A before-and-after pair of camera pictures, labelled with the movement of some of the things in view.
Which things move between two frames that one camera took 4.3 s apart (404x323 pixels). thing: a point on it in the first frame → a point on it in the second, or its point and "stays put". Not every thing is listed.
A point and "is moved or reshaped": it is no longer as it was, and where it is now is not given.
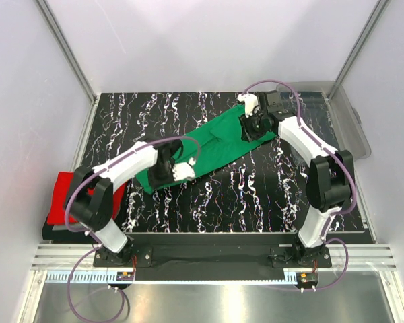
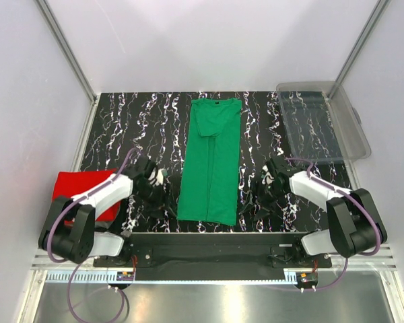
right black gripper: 247,133 → 265,205
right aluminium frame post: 359,45 stays put
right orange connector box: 307,279 stays put
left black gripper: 159,184 → 159,204
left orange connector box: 125,276 stays put
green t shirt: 219,140 is moved or reshaped
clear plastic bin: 325,109 stays put
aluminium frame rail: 361,256 stays put
